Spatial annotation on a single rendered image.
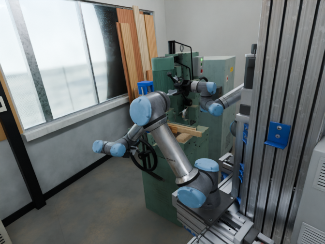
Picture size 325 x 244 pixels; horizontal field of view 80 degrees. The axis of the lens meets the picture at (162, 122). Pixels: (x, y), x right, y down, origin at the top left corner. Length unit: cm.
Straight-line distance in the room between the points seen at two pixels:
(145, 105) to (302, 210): 74
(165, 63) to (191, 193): 97
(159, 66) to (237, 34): 236
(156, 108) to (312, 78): 56
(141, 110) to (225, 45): 306
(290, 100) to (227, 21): 299
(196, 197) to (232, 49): 311
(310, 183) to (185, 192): 46
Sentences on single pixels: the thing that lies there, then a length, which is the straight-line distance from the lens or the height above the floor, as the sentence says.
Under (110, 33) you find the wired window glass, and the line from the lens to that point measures 316.
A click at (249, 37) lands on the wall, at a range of 365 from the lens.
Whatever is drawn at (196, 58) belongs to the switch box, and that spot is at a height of 147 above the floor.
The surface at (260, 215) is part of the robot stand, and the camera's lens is 117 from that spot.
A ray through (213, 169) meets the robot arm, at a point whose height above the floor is 104.
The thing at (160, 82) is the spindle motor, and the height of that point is 133.
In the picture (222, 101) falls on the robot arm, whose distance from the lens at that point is 118.
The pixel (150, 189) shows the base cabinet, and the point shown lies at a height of 29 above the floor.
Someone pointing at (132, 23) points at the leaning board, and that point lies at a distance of 328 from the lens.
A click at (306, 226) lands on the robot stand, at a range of 103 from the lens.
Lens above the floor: 160
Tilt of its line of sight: 22 degrees down
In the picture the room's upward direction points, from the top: 4 degrees counter-clockwise
